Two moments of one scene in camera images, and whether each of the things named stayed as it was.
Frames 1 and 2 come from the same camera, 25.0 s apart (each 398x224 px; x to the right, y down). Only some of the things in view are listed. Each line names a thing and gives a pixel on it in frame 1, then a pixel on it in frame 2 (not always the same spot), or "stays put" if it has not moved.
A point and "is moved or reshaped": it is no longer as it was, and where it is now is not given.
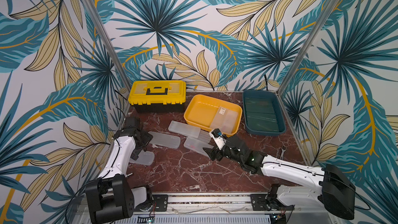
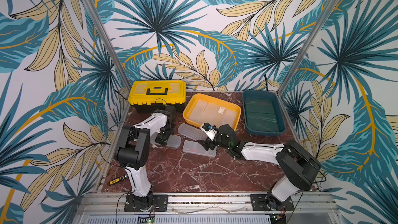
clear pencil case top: x=187 y=129 -> x=197 y=111
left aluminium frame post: x=102 y=31 stays put
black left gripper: x=146 y=137 -> x=161 y=136
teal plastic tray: x=263 y=112 stays put
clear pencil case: x=229 y=121 stays put
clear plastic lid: x=165 y=140 stays put
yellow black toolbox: x=157 y=96 stays put
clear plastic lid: x=145 y=157 is moved or reshaped
